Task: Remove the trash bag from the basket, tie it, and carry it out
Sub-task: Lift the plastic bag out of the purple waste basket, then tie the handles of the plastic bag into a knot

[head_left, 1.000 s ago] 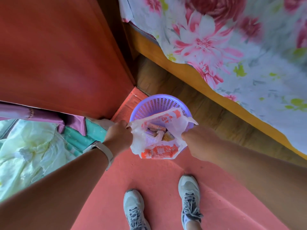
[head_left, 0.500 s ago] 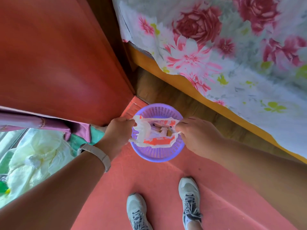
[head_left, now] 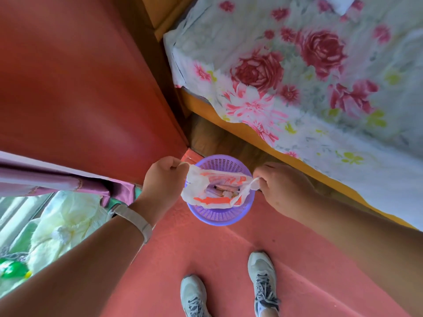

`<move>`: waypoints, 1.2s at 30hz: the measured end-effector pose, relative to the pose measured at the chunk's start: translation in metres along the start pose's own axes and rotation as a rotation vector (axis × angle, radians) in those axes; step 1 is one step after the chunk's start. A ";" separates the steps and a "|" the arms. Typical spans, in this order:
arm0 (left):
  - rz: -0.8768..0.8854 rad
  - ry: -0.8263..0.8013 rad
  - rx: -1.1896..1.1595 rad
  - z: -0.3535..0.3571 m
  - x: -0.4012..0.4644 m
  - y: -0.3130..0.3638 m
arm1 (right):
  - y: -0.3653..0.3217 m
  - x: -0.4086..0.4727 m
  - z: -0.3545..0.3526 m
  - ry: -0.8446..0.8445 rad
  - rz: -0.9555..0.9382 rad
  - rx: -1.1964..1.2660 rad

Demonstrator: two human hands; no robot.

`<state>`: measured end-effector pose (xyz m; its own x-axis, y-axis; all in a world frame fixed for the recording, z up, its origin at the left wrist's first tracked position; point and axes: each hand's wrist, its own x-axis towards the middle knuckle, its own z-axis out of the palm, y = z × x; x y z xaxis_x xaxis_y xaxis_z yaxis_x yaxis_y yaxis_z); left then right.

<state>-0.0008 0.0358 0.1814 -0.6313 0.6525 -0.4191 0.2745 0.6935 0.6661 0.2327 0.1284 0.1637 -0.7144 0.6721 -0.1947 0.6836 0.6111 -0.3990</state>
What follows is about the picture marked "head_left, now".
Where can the green plastic bottle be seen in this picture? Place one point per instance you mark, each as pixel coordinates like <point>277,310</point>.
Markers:
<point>15,270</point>

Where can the person's left forearm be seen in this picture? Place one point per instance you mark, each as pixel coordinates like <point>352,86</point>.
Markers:
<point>82,270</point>

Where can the person's right fingers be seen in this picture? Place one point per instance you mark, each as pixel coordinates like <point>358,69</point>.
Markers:
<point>266,174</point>

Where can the person's grey sneaker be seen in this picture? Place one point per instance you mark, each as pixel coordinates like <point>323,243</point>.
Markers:
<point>262,277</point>
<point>193,297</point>

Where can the purple plastic waste basket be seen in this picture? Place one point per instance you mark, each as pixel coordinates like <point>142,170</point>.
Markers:
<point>224,216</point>

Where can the person's left hand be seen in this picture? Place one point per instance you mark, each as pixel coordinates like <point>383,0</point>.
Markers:
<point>162,184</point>

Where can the person's right forearm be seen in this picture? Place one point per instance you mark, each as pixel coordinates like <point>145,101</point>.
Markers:
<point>363,247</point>

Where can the rubbish inside bag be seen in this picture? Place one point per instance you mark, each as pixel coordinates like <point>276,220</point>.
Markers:
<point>223,191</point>

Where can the person's right hand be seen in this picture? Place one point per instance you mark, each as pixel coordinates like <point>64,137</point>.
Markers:
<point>287,191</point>

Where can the white orange-printed plastic bag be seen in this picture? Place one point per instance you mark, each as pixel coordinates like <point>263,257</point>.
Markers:
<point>198,191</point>

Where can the floral bed sheet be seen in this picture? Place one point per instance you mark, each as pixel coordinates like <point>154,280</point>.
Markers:
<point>314,79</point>

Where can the person's left fingers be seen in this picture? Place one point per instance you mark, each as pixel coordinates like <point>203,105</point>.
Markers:
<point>176,168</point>

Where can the beige wrist band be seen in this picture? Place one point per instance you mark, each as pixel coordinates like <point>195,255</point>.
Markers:
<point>135,219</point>

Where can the person's right grey sneaker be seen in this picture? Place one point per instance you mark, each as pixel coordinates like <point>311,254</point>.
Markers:
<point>262,277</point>

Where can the wooden bed frame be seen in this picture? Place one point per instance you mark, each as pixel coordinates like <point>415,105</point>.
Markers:
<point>238,128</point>

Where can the person's left grey sneaker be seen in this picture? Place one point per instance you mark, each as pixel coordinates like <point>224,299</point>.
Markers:
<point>193,297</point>

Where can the pale yellow plastic bag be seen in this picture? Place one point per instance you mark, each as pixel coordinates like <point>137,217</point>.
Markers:
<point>66,224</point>

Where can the white pillow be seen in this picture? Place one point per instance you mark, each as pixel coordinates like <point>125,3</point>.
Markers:
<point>338,3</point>

